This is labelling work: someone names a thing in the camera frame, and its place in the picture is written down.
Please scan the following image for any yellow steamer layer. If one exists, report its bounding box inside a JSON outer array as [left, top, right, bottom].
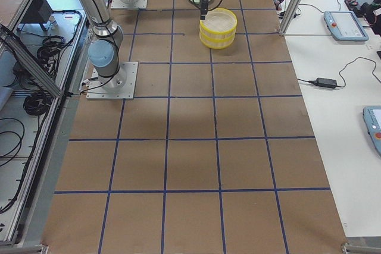
[[199, 8, 238, 36], [199, 32, 235, 49]]

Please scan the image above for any white steamer cloth liner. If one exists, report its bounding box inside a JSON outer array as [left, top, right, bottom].
[[201, 11, 236, 32]]

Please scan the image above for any blue teach pendant upper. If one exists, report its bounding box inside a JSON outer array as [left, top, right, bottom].
[[323, 11, 368, 42]]

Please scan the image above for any blue teach pendant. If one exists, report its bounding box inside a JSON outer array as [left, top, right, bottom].
[[363, 106, 380, 154], [323, 11, 368, 42]]

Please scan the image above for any blue teach pendant lower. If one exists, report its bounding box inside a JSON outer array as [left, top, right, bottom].
[[363, 106, 380, 154]]

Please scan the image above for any black power adapter with cable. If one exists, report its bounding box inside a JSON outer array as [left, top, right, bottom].
[[297, 57, 380, 89]]

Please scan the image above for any coiled black cable upper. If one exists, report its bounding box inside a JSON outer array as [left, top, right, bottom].
[[36, 35, 65, 62]]

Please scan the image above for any coiled black cable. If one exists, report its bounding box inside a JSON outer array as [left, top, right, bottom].
[[36, 35, 65, 62], [23, 90, 49, 117]]

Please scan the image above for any black box under frame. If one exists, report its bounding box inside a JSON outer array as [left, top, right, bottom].
[[21, 0, 53, 32]]

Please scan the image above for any aluminium diagonal frame bar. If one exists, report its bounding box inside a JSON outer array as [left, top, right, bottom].
[[1, 24, 63, 98]]

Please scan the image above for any coiled black cable lower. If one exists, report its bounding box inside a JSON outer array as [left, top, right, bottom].
[[23, 90, 49, 117]]

